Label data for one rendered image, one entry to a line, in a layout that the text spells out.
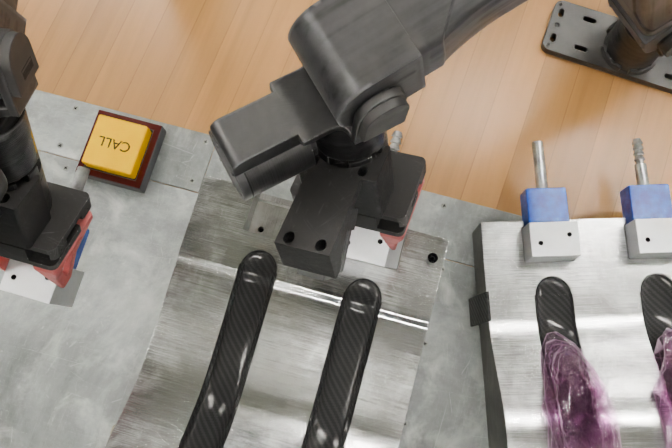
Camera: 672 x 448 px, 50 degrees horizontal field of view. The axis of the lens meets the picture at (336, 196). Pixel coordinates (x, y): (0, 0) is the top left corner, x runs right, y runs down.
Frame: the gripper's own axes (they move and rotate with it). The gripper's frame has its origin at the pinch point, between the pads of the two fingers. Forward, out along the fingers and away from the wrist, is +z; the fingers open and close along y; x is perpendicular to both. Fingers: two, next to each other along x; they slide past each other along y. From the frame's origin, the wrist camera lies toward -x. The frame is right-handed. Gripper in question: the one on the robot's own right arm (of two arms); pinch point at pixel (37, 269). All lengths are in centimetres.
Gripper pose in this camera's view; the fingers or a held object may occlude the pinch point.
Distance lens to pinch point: 71.6
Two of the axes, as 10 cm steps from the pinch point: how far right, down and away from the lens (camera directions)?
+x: 2.4, -7.2, 6.5
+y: 9.6, 2.6, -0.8
